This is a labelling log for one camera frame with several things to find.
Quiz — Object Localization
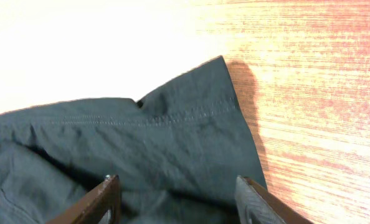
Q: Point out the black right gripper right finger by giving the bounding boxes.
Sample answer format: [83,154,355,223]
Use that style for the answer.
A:
[234,176,313,224]

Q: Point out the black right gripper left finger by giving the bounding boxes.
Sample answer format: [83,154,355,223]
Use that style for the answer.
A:
[47,175,121,224]

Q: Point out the black shorts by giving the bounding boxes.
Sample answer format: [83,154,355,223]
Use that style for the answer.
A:
[0,57,266,223]

